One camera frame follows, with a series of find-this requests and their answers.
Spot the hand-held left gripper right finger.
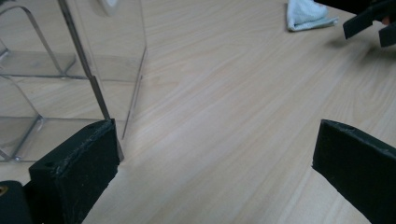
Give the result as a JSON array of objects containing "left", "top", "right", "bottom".
[{"left": 312, "top": 119, "right": 396, "bottom": 224}]

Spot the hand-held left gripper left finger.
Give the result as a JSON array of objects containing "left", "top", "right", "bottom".
[{"left": 29, "top": 118, "right": 121, "bottom": 224}]

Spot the light blue cleaning cloth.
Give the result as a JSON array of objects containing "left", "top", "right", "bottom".
[{"left": 286, "top": 0, "right": 340, "bottom": 33}]

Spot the clear acrylic divider organizer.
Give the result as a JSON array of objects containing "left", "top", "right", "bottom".
[{"left": 0, "top": 0, "right": 149, "bottom": 163}]

